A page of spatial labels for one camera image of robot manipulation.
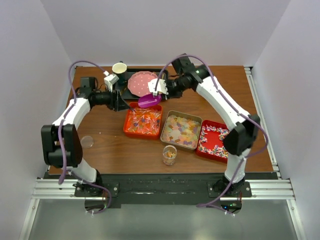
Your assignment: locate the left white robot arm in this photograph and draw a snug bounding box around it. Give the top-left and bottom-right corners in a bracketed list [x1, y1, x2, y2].
[40, 73, 130, 196]

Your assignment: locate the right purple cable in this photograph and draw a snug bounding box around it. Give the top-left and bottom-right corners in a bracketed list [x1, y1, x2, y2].
[153, 54, 269, 209]

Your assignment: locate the red box of lollipops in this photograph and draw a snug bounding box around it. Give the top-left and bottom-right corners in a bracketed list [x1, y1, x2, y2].
[195, 120, 229, 164]

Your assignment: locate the pink polka dot plate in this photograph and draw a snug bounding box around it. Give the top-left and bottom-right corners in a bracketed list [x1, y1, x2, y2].
[127, 71, 157, 97]

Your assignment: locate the black serving tray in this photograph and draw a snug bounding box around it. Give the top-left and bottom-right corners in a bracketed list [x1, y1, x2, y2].
[118, 67, 161, 100]

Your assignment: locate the silver tin of gummies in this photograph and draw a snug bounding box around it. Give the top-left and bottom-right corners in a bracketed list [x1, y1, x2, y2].
[160, 110, 203, 152]

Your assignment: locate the clear jar lid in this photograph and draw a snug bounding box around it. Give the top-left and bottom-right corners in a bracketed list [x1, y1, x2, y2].
[80, 135, 94, 149]

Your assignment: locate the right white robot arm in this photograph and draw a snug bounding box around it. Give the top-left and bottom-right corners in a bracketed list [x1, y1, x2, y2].
[167, 53, 263, 197]

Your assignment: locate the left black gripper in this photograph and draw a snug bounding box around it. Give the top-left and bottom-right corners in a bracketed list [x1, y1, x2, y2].
[92, 85, 130, 112]

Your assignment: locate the orange candy box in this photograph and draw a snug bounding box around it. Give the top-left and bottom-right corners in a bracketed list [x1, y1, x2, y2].
[123, 102, 163, 140]

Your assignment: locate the purple plastic scoop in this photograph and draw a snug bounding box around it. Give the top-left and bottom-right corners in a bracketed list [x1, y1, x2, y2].
[137, 94, 162, 108]

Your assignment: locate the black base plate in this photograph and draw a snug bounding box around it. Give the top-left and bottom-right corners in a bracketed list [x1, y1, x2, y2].
[74, 172, 253, 210]

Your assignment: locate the clear glass jar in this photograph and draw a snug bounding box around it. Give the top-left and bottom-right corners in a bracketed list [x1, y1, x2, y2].
[162, 145, 177, 166]

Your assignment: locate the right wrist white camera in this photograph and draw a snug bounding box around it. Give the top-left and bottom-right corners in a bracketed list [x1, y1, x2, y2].
[147, 78, 168, 96]

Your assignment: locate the dark green cup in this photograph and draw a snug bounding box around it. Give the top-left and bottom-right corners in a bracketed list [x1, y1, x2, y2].
[112, 61, 128, 84]

